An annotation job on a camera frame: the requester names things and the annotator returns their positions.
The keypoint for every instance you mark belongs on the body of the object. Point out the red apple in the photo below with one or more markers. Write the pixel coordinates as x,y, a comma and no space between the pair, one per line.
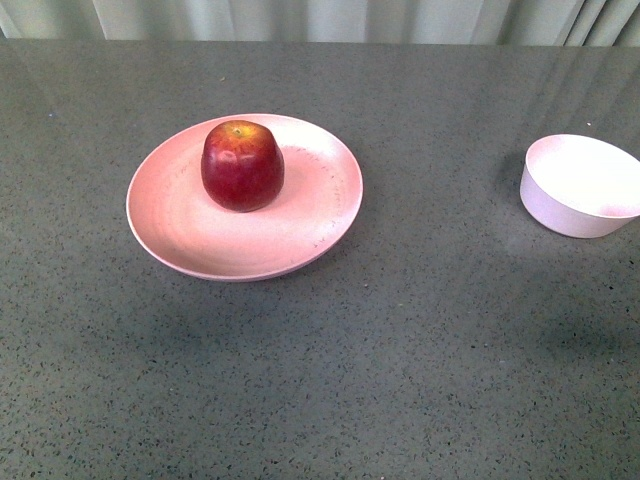
242,166

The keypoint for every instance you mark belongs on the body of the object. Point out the pale pink bowl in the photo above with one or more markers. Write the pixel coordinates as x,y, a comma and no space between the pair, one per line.
579,186

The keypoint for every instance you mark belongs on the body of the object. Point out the white curtain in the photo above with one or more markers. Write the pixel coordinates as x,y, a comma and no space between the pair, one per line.
480,22

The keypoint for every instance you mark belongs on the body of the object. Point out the pink plate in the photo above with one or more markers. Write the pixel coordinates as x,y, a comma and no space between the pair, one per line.
175,220

